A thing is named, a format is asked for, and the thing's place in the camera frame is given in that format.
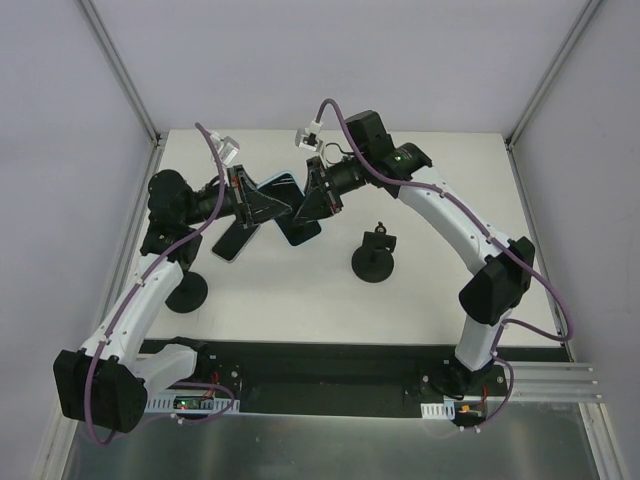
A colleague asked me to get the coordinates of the black phone stand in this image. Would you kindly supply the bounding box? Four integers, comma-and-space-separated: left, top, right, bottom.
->
351, 221, 397, 283
165, 272, 208, 314

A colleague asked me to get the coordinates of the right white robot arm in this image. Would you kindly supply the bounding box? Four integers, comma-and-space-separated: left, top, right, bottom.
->
294, 110, 535, 399

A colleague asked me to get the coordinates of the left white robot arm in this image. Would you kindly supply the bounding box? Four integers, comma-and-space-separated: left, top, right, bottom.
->
53, 166, 300, 433

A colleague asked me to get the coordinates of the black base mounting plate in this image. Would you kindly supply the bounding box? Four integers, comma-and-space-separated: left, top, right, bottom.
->
137, 338, 574, 419

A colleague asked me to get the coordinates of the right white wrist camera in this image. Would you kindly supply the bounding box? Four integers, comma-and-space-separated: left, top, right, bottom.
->
294, 120, 324, 153

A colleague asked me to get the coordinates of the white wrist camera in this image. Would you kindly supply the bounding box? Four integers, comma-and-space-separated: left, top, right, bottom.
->
294, 120, 324, 153
209, 131, 240, 167

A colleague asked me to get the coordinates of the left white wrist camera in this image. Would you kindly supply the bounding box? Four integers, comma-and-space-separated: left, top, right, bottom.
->
209, 131, 240, 167

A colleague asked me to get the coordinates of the left aluminium frame post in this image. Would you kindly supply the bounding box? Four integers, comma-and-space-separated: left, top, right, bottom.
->
75, 0, 162, 146

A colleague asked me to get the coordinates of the aluminium frame post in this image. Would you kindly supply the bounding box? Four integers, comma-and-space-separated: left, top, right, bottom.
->
75, 0, 162, 146
505, 0, 606, 152

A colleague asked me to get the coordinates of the left white cable duct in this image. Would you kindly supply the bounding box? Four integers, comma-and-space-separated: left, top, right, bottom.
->
145, 393, 240, 415

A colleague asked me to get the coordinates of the white cable duct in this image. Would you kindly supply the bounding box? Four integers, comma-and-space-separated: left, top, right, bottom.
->
420, 401, 470, 421
145, 393, 240, 415

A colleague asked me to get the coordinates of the right white cable duct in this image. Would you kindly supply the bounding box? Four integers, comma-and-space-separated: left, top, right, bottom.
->
420, 401, 470, 421

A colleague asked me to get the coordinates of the right aluminium frame post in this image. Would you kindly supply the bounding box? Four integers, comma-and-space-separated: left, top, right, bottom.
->
505, 0, 606, 152

